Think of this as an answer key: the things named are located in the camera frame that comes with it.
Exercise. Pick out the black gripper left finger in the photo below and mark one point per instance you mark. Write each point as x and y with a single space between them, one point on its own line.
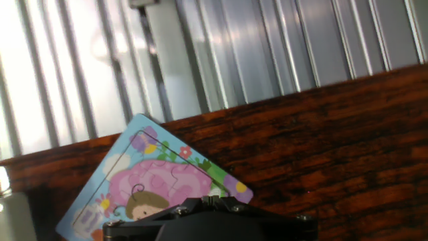
150 224

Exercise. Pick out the small metal corner bracket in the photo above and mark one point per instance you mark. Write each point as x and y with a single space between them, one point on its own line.
143 2

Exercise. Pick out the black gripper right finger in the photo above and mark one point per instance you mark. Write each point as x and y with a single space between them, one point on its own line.
287 226

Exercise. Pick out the grey box with red button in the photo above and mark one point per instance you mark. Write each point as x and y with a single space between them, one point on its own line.
15 217

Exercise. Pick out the white green jigsaw puzzle piece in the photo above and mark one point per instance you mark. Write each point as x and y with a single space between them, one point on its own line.
215 191

